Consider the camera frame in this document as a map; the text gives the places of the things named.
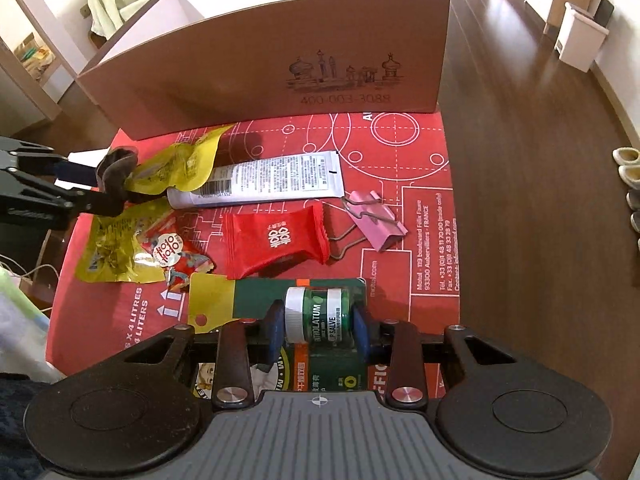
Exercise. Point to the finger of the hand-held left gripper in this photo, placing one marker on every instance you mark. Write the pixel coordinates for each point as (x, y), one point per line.
(100, 204)
(75, 174)

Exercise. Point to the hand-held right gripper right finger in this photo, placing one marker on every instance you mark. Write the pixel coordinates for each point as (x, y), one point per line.
(361, 332)

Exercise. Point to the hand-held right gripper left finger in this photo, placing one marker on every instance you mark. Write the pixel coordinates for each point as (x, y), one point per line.
(274, 332)

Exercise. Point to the green and yellow box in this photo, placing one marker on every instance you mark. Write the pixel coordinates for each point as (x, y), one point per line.
(260, 297)

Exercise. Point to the yellow packet with red sticker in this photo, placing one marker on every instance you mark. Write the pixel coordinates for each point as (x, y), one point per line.
(110, 245)

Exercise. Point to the red snack packet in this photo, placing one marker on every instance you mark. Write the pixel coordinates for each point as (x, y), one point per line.
(270, 240)

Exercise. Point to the yellow snack packet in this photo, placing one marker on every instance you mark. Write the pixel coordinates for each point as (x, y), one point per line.
(185, 160)

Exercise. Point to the pink binder clip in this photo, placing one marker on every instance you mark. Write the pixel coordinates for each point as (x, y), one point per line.
(380, 227)

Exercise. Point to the white squeeze tube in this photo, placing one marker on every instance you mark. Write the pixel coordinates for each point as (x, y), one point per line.
(280, 175)

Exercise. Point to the brown cardboard box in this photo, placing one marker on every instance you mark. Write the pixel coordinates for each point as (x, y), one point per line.
(250, 70)

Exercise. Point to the wooden shelf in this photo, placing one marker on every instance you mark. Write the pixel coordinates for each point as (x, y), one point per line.
(37, 67)

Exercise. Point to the translucent plastic bag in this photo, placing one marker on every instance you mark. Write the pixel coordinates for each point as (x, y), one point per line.
(20, 325)

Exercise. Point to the sofa with green cover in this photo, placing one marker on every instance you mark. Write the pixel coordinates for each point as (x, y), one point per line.
(107, 5)

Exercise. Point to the red printed cardboard sheet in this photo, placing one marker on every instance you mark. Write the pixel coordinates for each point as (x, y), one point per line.
(425, 160)

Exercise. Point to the dark blue cloth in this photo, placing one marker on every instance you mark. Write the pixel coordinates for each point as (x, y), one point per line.
(15, 420)

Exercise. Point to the cream slipper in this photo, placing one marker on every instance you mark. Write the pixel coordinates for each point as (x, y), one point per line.
(629, 156)
(631, 176)

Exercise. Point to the white plastic bin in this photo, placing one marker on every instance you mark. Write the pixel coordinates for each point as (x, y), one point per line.
(580, 40)

